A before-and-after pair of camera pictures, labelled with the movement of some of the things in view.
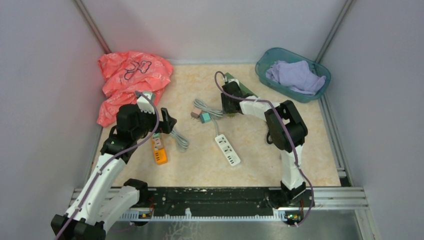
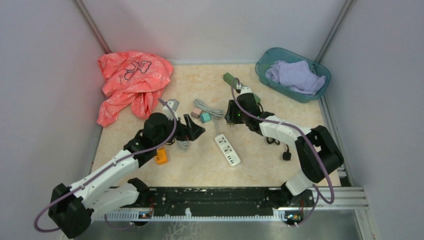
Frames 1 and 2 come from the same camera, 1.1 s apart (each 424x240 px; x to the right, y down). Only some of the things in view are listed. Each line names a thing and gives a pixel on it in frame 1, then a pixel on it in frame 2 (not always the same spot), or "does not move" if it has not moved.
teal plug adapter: x=204 y=117 does not move
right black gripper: x=226 y=108 to x=230 y=116
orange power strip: x=160 y=154 does not move
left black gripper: x=166 y=125 to x=193 y=130
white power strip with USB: x=230 y=154 does not move
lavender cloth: x=297 y=75 does not move
